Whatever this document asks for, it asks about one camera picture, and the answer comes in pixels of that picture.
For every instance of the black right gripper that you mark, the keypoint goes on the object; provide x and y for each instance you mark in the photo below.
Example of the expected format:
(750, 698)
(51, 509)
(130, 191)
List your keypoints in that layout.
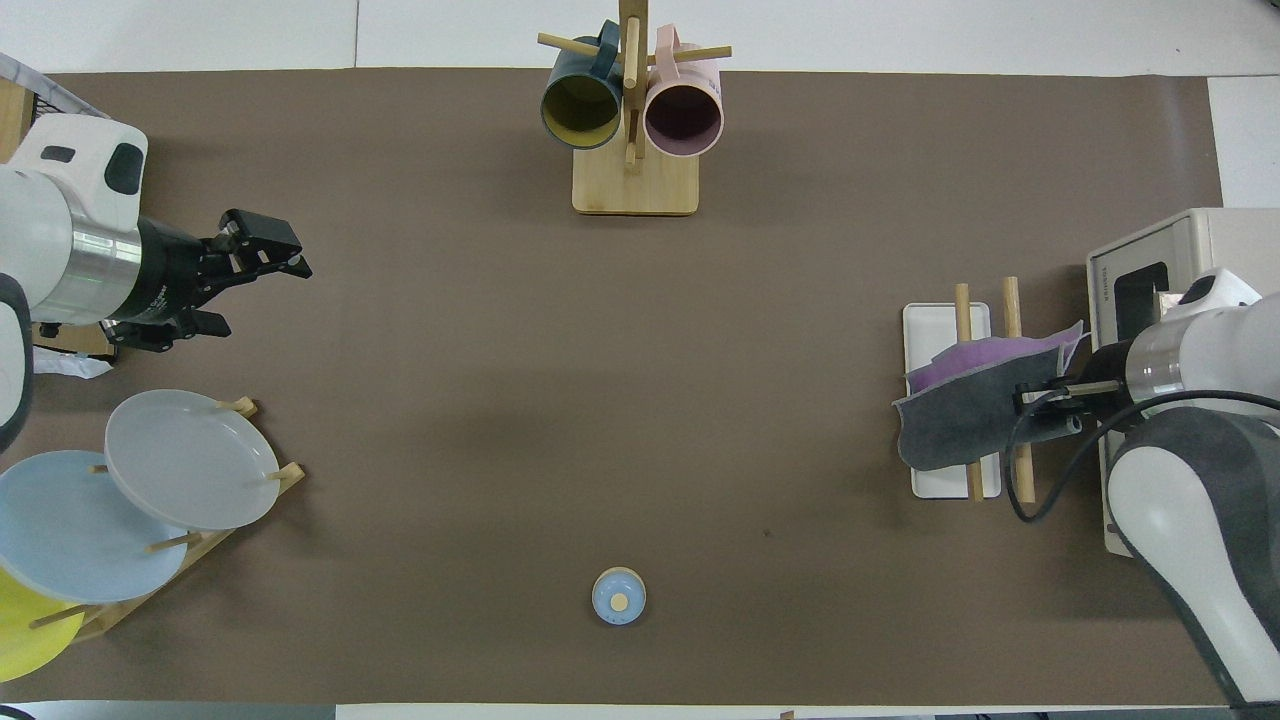
(1100, 380)

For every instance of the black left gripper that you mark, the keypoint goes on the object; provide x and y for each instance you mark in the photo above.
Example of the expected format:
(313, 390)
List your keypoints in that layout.
(175, 275)

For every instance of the purple and grey towel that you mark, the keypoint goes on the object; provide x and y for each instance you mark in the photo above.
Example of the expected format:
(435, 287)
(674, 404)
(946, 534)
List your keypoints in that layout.
(960, 420)

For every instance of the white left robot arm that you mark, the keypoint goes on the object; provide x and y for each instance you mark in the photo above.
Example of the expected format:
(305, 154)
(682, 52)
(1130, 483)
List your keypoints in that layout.
(50, 240)

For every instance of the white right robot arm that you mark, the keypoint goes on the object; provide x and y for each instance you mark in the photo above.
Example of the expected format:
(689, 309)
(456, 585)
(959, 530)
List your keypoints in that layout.
(1200, 480)

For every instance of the white towel rack wooden bars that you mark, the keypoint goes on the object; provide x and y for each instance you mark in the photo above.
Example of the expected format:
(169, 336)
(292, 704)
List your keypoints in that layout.
(935, 330)

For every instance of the wooden plate rack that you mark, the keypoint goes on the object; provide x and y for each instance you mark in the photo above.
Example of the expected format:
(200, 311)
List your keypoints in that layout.
(215, 545)

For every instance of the grey plate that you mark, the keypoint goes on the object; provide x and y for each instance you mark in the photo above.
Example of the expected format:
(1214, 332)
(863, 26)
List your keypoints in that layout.
(190, 460)

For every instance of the beige toaster oven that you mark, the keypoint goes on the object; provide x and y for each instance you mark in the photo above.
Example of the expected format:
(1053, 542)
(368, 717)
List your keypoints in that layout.
(1150, 240)

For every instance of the marbled white paper sheet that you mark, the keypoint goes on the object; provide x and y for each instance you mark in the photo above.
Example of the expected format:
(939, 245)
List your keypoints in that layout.
(40, 85)

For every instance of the light blue plate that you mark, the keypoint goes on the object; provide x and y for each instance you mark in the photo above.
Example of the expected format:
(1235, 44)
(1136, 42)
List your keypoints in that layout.
(70, 530)

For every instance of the yellow plate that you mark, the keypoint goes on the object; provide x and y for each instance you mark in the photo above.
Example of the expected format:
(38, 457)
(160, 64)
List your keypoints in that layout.
(25, 640)

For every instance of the brown table mat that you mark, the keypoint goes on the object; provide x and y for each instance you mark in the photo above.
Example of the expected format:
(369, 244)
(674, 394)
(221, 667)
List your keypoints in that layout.
(640, 400)

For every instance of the dark teal mug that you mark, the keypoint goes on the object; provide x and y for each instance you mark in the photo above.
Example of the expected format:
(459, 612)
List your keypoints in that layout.
(580, 110)

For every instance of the wooden mug tree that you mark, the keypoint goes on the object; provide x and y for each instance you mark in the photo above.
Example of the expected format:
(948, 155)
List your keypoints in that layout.
(635, 185)

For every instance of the pink mug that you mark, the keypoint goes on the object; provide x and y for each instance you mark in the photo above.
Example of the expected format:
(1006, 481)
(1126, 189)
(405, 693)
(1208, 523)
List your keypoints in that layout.
(684, 115)

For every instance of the blue call bell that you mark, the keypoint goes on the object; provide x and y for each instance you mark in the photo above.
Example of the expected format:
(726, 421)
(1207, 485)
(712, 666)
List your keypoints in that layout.
(619, 596)

